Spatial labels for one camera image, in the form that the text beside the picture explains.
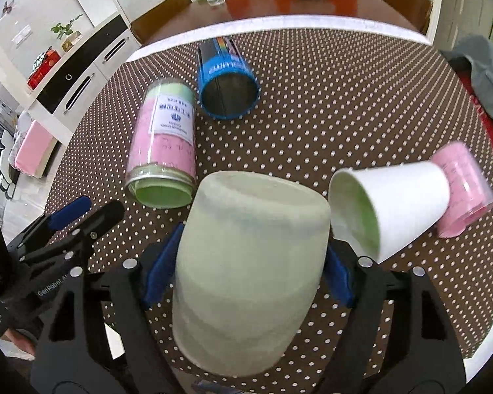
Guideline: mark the person's left hand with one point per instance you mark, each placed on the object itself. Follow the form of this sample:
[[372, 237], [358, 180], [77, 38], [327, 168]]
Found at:
[[19, 341]]

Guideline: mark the pale green cup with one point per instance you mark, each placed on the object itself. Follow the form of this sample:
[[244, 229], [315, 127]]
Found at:
[[246, 262]]

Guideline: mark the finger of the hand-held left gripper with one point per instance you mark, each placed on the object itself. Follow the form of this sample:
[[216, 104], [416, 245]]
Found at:
[[104, 217], [70, 212]]

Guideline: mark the white paper cup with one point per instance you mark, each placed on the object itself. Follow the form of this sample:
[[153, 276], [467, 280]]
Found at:
[[402, 205]]

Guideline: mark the pink plastic cup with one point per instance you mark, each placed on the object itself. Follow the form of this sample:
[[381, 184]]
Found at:
[[462, 188]]

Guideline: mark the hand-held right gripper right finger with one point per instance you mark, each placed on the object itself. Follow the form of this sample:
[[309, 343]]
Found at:
[[337, 277]]

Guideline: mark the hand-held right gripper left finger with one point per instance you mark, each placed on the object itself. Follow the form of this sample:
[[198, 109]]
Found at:
[[159, 269]]

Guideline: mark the small potted plant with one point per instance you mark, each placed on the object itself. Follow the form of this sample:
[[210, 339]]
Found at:
[[68, 33]]

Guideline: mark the clear jar pink green contents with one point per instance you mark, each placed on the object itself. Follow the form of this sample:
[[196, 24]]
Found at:
[[160, 152]]

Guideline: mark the grey cloth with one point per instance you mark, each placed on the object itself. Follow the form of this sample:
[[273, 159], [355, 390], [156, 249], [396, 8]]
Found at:
[[484, 74]]

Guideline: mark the pink box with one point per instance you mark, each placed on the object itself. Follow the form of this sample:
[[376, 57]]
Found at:
[[33, 150]]

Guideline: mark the red box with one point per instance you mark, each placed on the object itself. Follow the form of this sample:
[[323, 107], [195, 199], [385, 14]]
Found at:
[[43, 69]]

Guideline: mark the red bag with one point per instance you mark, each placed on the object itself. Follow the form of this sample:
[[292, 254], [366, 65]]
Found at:
[[491, 131]]

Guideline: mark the blue cylindrical can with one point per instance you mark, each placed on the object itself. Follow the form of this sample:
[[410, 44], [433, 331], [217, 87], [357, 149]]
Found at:
[[222, 72]]

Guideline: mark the white and black cabinet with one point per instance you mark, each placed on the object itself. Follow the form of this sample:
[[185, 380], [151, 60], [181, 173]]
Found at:
[[86, 61]]

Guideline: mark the wooden dining table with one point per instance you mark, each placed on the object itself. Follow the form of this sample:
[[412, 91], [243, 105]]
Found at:
[[279, 10]]

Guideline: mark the brown wooden chair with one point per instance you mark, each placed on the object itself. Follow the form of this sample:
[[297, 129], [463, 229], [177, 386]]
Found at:
[[406, 2], [156, 16]]

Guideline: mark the brown dotted tablecloth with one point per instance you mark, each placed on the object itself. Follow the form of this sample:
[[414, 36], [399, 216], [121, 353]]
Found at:
[[312, 131]]

